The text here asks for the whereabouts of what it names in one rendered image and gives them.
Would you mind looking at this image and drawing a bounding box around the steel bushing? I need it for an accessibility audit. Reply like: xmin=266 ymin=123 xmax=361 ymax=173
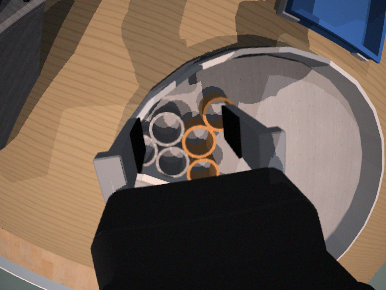
xmin=156 ymin=140 xmax=190 ymax=178
xmin=149 ymin=106 xmax=185 ymax=147
xmin=142 ymin=126 xmax=159 ymax=167

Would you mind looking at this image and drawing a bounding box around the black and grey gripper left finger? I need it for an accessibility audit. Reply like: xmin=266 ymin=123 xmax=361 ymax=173
xmin=93 ymin=117 xmax=146 ymax=205

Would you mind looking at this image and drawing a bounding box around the blue open crate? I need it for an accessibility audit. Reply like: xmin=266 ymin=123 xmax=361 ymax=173
xmin=277 ymin=0 xmax=386 ymax=64

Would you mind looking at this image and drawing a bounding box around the bronze bushing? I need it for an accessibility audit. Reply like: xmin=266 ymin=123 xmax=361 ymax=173
xmin=181 ymin=117 xmax=217 ymax=158
xmin=199 ymin=93 xmax=234 ymax=132
xmin=186 ymin=153 xmax=219 ymax=180

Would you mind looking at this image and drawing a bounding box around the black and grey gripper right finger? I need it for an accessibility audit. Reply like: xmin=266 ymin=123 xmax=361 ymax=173
xmin=221 ymin=104 xmax=286 ymax=174

